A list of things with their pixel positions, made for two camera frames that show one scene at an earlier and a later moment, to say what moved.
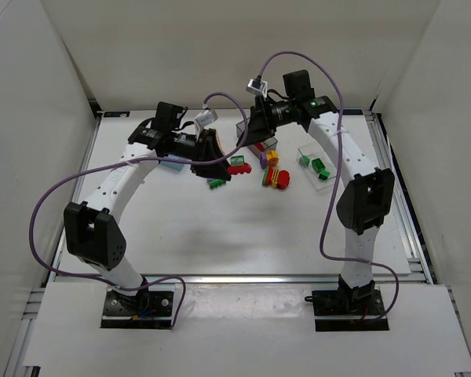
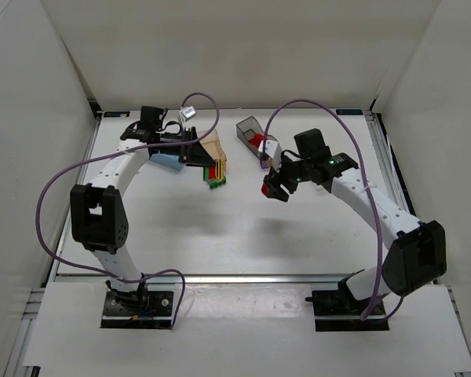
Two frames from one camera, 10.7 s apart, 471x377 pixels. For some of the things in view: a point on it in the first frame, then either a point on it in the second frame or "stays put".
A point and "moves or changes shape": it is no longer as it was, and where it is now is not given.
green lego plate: x=214 y=183 stays put
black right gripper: x=262 y=116 → x=282 y=181
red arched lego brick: x=242 y=169 moves or changes shape
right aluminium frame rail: x=410 y=231 stays put
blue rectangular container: x=174 y=165 stays put
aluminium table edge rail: x=416 y=278 stays put
